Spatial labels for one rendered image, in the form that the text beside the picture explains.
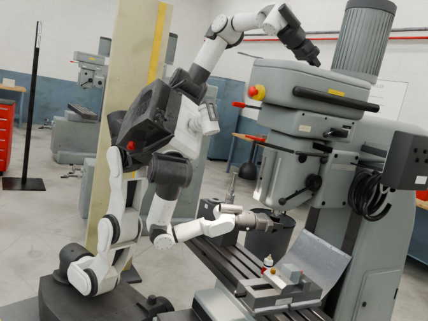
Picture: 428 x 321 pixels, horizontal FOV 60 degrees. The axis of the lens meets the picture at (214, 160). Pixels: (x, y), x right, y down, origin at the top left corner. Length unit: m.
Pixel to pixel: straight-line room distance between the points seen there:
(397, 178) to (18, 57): 9.39
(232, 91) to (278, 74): 7.52
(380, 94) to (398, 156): 5.05
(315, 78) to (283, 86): 0.13
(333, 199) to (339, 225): 0.25
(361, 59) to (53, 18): 9.10
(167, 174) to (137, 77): 1.75
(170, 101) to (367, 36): 0.83
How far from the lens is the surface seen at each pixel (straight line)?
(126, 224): 1.78
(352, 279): 1.89
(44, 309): 2.12
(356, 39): 1.67
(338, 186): 1.65
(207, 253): 1.88
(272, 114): 1.49
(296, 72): 1.34
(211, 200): 1.97
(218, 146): 8.93
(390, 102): 6.40
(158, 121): 1.36
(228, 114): 8.89
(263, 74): 1.42
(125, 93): 2.98
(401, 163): 1.49
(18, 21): 10.15
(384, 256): 1.98
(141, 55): 3.00
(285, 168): 1.47
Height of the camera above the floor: 1.75
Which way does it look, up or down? 11 degrees down
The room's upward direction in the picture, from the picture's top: 11 degrees clockwise
